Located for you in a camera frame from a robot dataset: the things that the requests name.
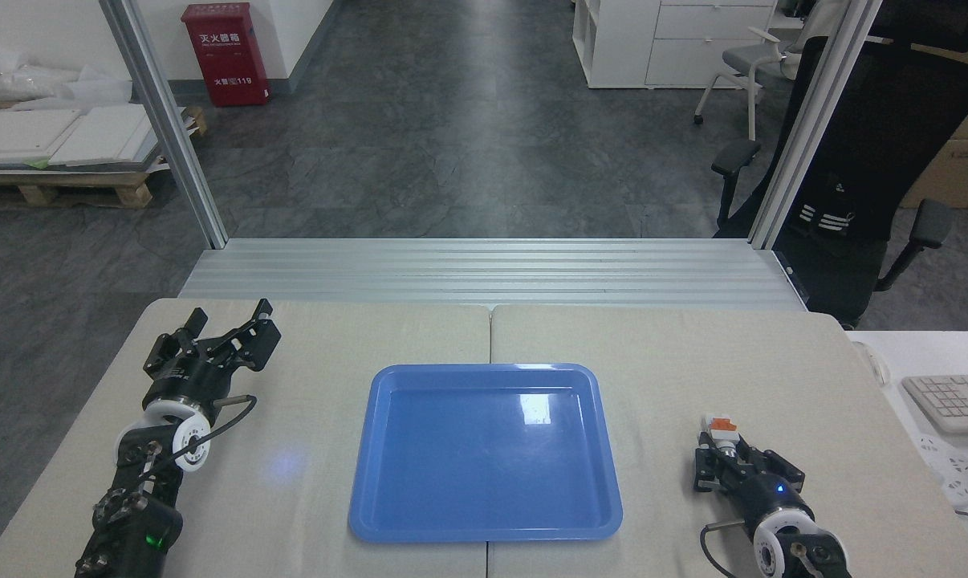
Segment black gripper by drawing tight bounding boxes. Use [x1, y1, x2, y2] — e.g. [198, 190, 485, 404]
[143, 298, 282, 415]
[693, 444, 815, 535]

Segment white switch part green button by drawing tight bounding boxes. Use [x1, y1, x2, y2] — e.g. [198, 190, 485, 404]
[699, 413, 743, 465]

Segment blue plastic tray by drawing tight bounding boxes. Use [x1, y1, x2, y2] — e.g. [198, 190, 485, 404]
[348, 363, 624, 544]

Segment white power strip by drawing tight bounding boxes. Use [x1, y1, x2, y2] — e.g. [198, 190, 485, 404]
[913, 433, 968, 507]

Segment wooden pallet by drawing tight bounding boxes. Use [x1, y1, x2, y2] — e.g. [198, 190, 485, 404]
[0, 104, 209, 210]

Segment white side desk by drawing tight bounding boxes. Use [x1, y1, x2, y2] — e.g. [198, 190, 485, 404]
[849, 329, 968, 578]

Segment white computer keyboard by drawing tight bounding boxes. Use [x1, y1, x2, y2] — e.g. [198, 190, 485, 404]
[901, 374, 968, 436]

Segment white flat boards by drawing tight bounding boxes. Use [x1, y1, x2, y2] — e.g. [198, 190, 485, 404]
[0, 104, 188, 171]

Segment red fire extinguisher box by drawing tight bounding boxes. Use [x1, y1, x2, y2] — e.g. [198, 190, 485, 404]
[181, 2, 271, 108]

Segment clear plastic wrapping pile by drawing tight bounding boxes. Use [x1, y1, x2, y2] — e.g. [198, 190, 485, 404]
[0, 48, 132, 109]

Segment black mesh office chair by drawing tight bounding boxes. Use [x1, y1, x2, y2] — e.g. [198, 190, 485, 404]
[710, 0, 968, 330]

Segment brown cardboard box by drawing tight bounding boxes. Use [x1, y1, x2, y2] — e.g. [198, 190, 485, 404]
[900, 24, 968, 210]

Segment white grey office chair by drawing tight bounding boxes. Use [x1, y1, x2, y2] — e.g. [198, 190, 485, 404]
[693, 24, 806, 141]

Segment white drawer cabinet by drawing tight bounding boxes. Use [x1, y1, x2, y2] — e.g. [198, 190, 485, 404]
[572, 0, 778, 89]

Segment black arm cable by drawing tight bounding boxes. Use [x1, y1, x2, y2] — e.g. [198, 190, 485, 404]
[699, 519, 754, 578]
[135, 393, 258, 482]

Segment silver aluminium post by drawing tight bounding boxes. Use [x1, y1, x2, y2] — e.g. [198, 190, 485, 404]
[99, 0, 230, 250]
[747, 0, 885, 250]

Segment silver aluminium rail platform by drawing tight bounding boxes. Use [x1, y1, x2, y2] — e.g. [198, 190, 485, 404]
[177, 238, 810, 312]

